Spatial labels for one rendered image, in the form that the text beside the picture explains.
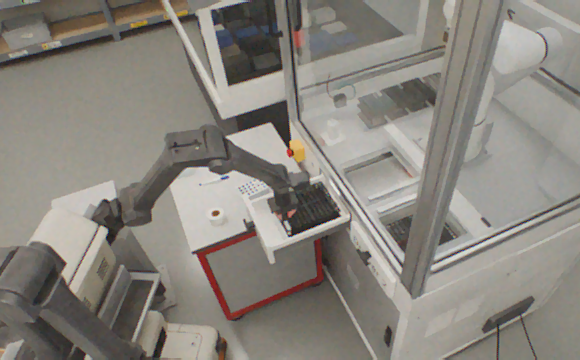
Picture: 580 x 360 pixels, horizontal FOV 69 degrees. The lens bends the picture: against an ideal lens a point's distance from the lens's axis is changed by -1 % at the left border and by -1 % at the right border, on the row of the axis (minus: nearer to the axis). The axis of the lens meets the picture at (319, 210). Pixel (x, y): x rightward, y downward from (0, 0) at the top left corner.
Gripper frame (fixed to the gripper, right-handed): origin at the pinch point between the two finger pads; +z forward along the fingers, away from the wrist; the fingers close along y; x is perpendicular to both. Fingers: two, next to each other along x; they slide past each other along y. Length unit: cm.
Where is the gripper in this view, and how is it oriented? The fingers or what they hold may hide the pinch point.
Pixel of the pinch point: (284, 216)
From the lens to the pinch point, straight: 156.3
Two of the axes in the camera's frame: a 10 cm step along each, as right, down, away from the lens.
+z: 0.2, 6.2, 7.8
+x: 3.7, 7.2, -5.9
